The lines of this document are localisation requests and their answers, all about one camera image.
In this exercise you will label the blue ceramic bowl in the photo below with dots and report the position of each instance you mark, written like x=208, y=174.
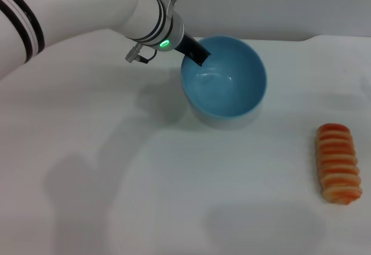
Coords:
x=226, y=92

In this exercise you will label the ridged toy bread loaf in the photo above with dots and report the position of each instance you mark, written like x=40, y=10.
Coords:
x=337, y=165

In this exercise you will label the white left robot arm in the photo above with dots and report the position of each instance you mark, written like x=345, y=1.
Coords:
x=87, y=8

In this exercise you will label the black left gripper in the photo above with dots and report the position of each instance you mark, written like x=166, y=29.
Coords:
x=185, y=44

